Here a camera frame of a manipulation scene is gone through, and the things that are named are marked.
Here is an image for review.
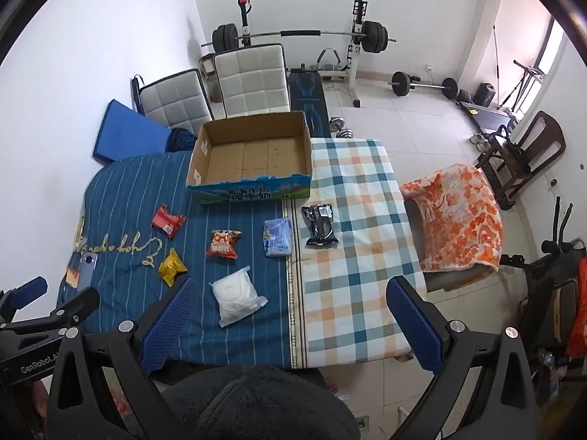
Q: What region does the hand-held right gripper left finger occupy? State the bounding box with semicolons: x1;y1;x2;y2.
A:
46;276;199;440

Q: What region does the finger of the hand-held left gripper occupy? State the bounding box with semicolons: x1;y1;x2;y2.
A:
28;286;101;332
0;276;49;320

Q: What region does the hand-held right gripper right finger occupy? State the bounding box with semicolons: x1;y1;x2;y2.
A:
386;276;540;440

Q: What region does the yellow snack packet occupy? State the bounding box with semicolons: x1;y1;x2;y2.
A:
158;248;190;289

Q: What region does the white soft plastic bag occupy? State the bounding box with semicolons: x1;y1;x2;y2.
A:
209;266;269;328

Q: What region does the orange cartoon snack packet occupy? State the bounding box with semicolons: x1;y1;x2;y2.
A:
205;229;243;260

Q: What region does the red snack packet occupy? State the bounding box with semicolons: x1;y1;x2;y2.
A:
151;205;188;240

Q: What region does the black snack packet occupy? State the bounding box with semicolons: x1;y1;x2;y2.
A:
301;204;340;246

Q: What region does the light blue tissue packet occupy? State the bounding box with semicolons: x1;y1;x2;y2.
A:
263;218;293;258

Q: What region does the cardboard box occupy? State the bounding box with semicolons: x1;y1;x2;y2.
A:
186;111;313;205

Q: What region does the person's left forearm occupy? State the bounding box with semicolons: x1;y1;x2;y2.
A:
31;378;52;422

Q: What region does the blue smartphone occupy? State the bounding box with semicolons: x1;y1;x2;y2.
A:
75;254;98;292

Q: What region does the black fleece clothing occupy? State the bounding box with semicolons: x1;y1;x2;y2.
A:
161;364;364;440

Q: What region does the orange floral towel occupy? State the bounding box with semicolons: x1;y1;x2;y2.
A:
400;163;504;272

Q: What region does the black exercise bike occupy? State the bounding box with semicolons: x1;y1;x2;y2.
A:
499;196;587;379

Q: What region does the orange bag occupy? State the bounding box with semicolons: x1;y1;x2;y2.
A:
565;257;587;359

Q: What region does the blue foam mat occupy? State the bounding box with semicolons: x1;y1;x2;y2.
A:
92;99;172;164

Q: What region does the dark blue knitted cloth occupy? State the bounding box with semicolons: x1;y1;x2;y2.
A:
167;128;199;153

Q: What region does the dark wooden chair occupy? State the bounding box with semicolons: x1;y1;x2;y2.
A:
474;110;568;212

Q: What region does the treadmill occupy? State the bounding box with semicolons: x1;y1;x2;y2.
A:
460;100;520;139

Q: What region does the white padded chair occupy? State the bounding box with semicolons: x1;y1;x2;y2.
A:
214;44;291;118
139;69;215;130

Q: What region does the short barbell with black plates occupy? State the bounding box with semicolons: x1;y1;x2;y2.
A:
388;71;459;100

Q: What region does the black weight bench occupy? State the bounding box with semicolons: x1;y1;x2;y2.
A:
288;68;331;139

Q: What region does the black metal stand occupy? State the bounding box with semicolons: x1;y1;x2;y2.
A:
506;59;547;116

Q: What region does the barbell on rack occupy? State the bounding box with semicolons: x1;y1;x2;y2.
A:
235;0;391;107

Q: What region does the long barbell with black plates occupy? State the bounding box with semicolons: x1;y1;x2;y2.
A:
212;20;398;54

